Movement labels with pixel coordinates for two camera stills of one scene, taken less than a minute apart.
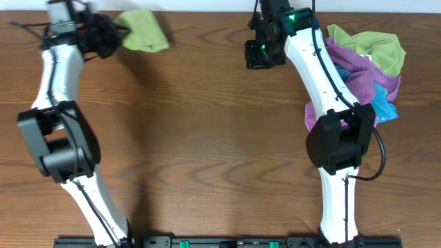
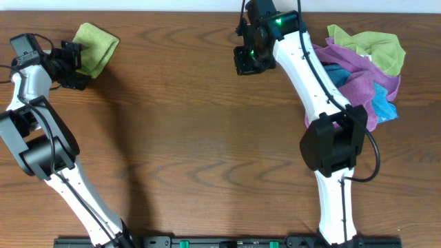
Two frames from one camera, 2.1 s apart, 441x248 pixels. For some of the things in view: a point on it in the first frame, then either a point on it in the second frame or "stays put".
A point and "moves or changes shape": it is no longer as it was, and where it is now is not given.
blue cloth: x=385 y=110 stays put
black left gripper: x=106 y=38 → x=74 y=64
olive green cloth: x=384 y=49 stays put
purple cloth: x=360 y=83 stays put
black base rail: x=227 y=242 stays put
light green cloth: x=145 y=34 moves or changes shape
